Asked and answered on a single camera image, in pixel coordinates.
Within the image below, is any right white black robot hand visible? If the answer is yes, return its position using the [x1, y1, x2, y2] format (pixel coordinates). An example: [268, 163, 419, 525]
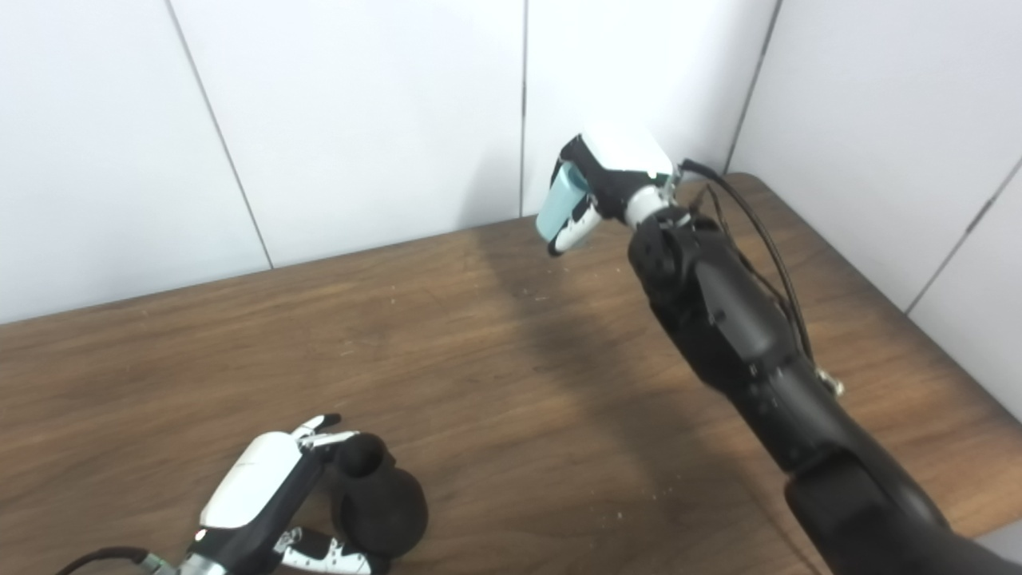
[546, 132, 675, 257]

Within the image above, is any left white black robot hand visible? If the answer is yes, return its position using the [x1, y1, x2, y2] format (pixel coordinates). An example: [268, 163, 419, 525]
[188, 413, 392, 575]

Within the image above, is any light blue cylinder cup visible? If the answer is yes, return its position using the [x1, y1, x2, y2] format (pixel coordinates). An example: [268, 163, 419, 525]
[536, 162, 588, 243]

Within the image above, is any black flared nozzle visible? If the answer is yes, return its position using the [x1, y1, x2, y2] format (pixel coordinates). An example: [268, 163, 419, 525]
[334, 432, 429, 558]

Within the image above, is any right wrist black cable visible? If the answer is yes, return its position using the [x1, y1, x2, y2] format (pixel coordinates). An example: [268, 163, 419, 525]
[677, 158, 846, 396]

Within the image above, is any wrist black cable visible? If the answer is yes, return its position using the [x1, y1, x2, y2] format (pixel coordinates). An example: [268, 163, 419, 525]
[677, 158, 846, 396]
[54, 546, 172, 575]

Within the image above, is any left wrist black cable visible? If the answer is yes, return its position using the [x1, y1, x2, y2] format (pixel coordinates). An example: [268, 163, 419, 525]
[54, 546, 172, 575]

